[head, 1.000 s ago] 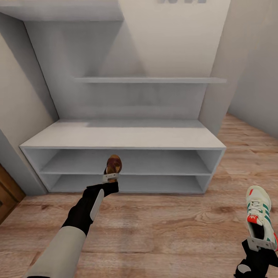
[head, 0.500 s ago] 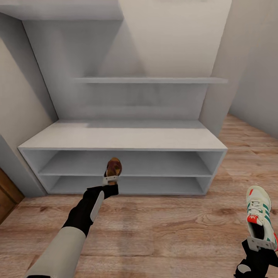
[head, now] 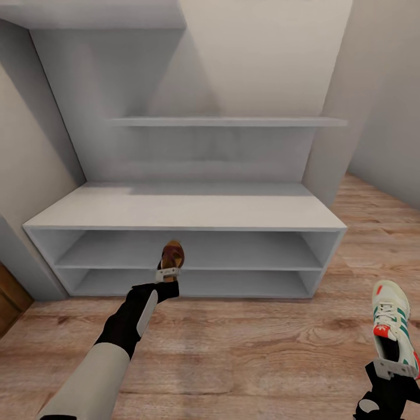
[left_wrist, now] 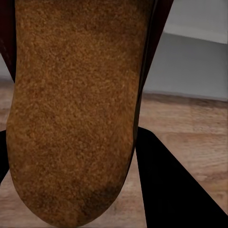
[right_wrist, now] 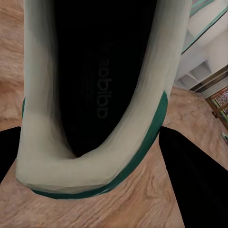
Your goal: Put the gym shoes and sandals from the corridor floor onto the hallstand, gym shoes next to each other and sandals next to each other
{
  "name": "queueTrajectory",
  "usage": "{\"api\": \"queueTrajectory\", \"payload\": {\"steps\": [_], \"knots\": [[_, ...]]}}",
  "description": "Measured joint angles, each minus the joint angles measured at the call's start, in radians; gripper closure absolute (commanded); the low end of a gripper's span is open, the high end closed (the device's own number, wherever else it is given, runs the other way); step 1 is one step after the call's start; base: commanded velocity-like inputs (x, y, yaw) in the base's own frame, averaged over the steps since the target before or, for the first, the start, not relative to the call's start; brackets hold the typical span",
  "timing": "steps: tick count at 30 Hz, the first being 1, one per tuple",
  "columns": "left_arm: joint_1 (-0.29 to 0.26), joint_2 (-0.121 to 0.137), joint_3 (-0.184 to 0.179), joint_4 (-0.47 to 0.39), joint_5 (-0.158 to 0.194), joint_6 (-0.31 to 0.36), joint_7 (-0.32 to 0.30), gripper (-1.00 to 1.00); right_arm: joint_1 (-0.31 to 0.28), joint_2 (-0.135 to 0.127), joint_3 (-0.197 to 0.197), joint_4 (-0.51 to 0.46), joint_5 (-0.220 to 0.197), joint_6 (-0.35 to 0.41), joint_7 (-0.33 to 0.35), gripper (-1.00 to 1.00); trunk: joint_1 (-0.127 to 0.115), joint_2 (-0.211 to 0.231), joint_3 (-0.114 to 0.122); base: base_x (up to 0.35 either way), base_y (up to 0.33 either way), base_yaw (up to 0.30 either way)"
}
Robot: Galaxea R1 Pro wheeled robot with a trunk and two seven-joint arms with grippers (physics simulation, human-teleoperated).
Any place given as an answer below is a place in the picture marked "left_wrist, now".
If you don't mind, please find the sandal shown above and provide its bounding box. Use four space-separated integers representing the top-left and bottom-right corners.
0 0 173 228

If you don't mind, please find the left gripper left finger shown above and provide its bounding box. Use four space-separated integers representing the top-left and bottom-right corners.
0 130 10 184

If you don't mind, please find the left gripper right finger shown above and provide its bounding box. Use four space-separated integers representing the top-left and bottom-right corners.
135 127 228 228

